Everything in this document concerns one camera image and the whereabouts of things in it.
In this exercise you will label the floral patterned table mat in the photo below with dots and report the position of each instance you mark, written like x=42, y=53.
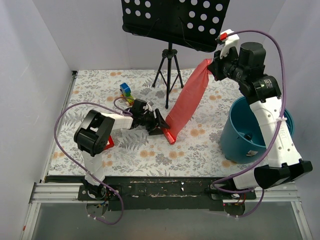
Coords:
x=196, y=153

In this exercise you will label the red white grid box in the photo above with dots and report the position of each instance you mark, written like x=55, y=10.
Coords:
x=109, y=144

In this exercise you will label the red plastic trash bag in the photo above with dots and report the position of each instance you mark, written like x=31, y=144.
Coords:
x=189, y=98

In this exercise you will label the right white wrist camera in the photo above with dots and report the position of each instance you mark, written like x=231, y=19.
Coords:
x=227, y=40

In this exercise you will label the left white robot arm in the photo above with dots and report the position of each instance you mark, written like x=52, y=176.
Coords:
x=94, y=132

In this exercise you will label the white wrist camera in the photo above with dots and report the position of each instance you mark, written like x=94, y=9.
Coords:
x=148, y=106
x=227, y=40

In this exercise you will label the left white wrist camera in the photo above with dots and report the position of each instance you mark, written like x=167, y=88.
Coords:
x=148, y=106

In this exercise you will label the red trash bag roll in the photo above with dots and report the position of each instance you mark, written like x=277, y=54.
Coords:
x=170, y=138

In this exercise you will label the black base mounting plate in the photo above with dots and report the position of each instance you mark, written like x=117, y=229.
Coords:
x=159, y=193

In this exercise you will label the black perforated music stand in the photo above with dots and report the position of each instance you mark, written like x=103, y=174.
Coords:
x=194, y=24

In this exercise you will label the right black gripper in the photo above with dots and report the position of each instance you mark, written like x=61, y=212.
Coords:
x=217, y=67

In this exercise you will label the teal plastic trash bin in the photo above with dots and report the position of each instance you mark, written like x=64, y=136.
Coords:
x=255, y=133

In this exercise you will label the aluminium frame rail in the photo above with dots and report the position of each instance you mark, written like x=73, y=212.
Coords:
x=69, y=192

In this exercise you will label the colourful toy brick car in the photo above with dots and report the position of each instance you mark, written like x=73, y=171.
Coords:
x=127, y=94

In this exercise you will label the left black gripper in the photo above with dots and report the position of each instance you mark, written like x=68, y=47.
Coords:
x=153, y=122

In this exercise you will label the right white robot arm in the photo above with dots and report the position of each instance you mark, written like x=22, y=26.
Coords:
x=265, y=99

